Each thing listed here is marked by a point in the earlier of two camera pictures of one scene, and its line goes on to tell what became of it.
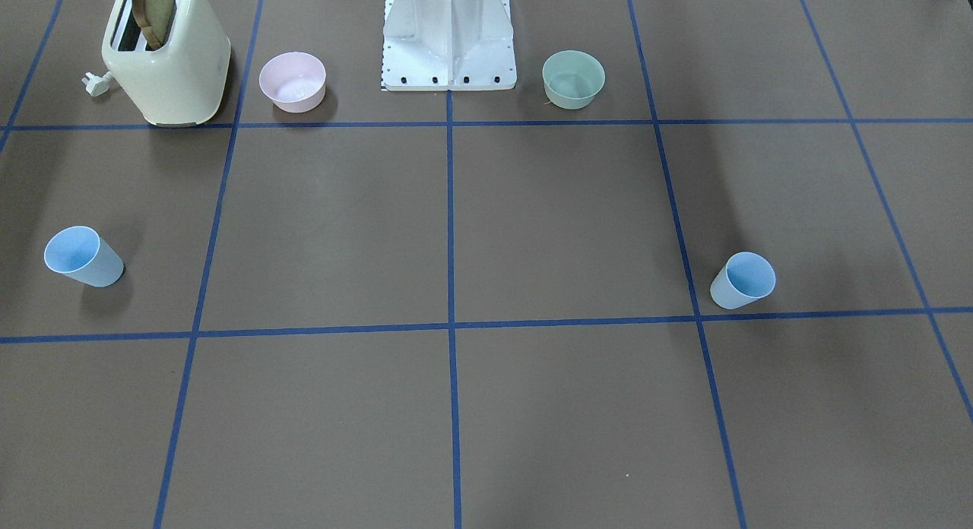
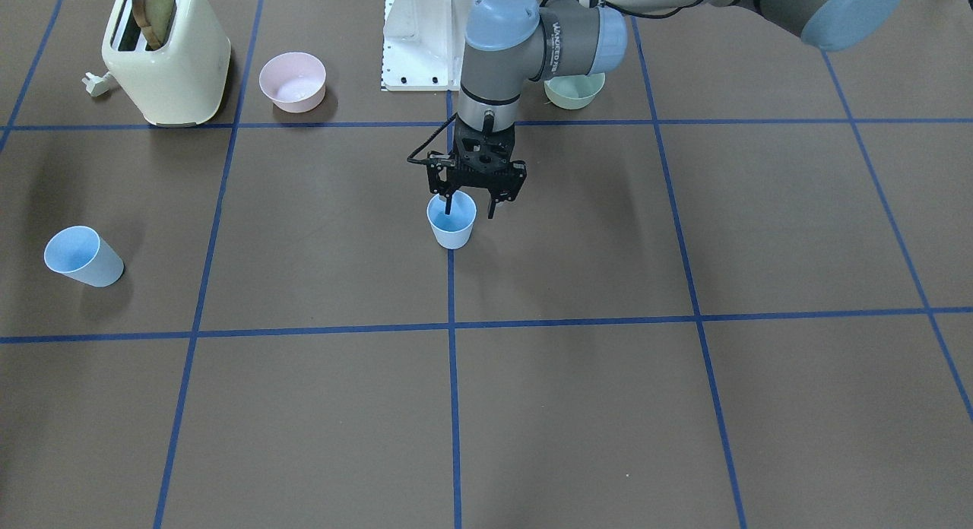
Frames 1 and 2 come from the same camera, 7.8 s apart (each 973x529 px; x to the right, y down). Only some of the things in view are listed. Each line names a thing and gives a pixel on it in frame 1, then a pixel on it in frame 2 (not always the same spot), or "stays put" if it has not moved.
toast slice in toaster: (153, 4) stays put
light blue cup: (79, 251) stays put
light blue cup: (746, 277) → (452, 231)
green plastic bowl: (572, 78) stays put
